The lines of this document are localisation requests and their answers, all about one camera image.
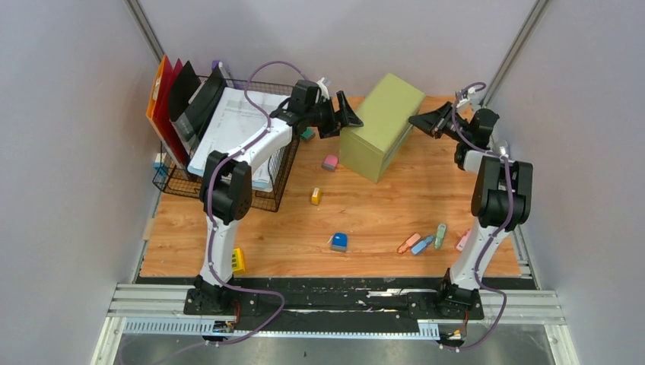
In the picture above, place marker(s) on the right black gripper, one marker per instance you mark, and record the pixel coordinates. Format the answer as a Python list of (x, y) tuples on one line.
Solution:
[(430, 121)]

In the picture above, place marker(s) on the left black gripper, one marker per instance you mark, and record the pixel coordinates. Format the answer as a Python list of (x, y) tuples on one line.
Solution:
[(333, 129)]

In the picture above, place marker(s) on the green drawer cabinet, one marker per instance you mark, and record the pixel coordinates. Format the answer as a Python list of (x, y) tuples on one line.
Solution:
[(368, 150)]

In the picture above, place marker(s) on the green eraser block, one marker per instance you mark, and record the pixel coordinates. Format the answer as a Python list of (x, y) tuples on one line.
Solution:
[(307, 135)]

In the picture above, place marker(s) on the pink eraser block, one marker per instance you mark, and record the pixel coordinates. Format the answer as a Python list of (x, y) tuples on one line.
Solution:
[(330, 163)]

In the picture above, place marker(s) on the yellow eraser block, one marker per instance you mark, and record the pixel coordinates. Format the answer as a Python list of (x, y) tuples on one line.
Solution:
[(315, 197)]

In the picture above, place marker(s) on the blue clipboard with papers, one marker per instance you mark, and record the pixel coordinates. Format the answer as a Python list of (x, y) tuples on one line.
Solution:
[(237, 120)]

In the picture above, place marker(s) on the orange highlighter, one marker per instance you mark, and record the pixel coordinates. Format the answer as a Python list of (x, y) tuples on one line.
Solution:
[(408, 243)]

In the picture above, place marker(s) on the blue stamp block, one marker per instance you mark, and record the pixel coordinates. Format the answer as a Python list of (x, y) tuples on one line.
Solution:
[(339, 242)]

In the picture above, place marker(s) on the blue highlighter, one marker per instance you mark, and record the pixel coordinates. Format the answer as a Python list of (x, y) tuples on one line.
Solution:
[(421, 245)]

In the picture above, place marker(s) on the black folder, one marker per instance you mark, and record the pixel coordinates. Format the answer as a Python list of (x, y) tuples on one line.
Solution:
[(192, 100)]

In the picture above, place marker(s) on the red folder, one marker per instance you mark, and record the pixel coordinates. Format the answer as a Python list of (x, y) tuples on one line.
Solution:
[(175, 147)]

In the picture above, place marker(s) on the black wire basket organizer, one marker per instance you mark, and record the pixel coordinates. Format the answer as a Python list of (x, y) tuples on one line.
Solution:
[(183, 183)]

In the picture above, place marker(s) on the orange folder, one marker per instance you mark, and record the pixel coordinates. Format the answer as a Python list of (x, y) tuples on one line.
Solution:
[(158, 92)]

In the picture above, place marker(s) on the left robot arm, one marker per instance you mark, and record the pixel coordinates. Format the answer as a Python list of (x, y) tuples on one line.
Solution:
[(226, 192)]

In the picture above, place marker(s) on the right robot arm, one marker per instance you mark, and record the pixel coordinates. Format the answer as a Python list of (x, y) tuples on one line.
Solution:
[(501, 200)]

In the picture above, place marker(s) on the green highlighter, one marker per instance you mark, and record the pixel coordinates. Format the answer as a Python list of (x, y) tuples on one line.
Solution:
[(440, 235)]

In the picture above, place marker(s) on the yellow grid box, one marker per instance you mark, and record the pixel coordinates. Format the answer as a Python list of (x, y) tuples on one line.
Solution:
[(238, 262)]

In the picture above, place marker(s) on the blue white block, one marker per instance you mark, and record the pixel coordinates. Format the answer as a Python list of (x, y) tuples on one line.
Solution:
[(159, 164)]

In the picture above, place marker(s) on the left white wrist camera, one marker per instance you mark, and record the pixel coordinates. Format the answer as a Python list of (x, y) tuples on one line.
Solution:
[(323, 85)]

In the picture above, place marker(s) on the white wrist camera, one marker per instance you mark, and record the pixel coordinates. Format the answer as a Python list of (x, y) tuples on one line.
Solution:
[(464, 97), (323, 85)]

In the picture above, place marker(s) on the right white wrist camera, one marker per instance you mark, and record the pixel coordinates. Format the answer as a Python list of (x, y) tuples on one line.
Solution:
[(464, 97)]

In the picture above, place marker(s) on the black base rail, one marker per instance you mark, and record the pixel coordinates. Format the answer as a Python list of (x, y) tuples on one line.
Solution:
[(330, 304)]

